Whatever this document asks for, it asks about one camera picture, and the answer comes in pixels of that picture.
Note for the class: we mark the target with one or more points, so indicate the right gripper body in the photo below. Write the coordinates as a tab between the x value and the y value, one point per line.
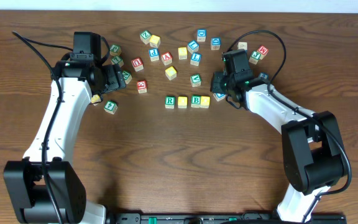
222	83

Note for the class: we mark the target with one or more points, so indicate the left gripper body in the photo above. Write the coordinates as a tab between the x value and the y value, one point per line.
114	78

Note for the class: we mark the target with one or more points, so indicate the blue T block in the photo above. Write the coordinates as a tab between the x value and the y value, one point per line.
219	96

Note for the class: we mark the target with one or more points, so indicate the yellow O block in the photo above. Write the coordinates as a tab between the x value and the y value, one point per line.
205	102
182	102

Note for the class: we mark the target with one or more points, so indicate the green B block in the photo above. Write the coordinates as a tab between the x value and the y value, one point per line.
195	101

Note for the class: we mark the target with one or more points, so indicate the green R block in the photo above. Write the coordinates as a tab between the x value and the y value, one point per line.
169	102

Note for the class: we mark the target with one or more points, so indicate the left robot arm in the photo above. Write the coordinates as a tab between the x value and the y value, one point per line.
43	186

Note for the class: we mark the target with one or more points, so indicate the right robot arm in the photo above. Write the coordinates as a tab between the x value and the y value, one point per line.
314	159

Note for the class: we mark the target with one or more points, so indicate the green N block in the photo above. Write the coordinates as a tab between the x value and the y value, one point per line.
127	76

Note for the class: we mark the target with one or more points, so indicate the green 7 block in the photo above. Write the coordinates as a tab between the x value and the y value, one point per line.
117	60

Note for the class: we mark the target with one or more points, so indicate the green V block centre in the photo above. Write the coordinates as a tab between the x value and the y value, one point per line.
195	80

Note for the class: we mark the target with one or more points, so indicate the yellow block far left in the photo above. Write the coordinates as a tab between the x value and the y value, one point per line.
96	99

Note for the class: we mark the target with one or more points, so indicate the green 4 block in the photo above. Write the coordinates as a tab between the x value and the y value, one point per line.
110	107

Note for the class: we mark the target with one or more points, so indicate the red E block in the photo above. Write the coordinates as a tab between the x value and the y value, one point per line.
142	86

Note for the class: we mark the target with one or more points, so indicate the red U block left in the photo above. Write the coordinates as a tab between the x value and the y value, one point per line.
137	64

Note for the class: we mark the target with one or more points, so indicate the green J block left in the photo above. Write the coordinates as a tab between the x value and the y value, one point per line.
115	50

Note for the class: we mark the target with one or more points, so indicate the green j block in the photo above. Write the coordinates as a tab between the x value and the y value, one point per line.
115	50
255	57

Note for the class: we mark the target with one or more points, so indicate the blue L block lower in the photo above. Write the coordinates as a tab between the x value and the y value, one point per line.
195	59

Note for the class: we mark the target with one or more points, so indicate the blue l block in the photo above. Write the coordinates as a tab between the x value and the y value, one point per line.
193	46
195	59

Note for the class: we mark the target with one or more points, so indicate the blue D block right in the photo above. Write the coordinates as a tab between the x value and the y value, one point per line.
215	43

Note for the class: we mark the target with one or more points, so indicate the blue d block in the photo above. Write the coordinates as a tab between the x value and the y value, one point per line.
201	35
215	43

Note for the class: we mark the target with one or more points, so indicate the blue 2 block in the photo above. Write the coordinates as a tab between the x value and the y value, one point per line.
264	76

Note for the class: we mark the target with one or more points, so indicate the plain X block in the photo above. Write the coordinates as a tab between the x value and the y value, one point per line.
242	46

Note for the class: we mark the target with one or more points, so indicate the green J block right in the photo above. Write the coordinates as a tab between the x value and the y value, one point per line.
255	57

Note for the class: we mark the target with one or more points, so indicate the blue L block upper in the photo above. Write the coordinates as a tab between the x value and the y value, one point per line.
193	46

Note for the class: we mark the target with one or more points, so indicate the blue P block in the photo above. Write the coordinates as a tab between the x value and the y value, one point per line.
154	55

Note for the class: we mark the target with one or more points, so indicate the yellow S block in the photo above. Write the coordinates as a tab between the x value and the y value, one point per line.
182	53

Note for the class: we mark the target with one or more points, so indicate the yellow C block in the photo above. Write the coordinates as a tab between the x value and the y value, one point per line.
171	73

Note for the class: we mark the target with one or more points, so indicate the red M block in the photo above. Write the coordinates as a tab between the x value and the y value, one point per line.
263	51

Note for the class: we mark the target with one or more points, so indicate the green Z block top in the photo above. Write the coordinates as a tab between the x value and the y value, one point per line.
145	37

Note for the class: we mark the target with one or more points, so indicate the blue D block top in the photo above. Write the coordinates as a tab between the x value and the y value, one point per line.
201	35

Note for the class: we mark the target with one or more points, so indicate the yellow block near Z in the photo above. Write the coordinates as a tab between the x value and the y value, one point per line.
155	41

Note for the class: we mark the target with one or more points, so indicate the red A block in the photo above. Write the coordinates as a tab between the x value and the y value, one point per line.
167	58

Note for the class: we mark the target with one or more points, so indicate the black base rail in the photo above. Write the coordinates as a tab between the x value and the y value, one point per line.
138	218

